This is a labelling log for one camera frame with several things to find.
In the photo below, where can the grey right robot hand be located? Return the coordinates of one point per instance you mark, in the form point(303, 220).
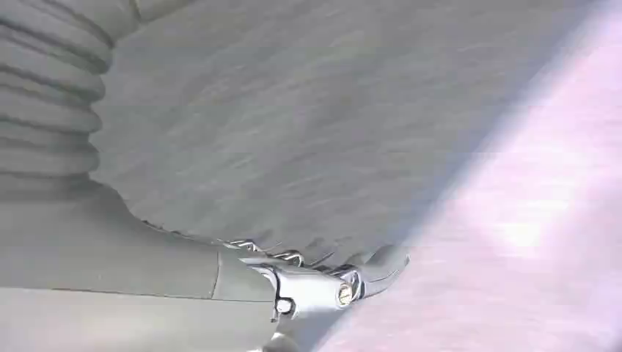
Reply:
point(121, 291)

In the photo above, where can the ribbed grey right arm sleeve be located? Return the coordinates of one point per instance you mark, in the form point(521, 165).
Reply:
point(44, 97)

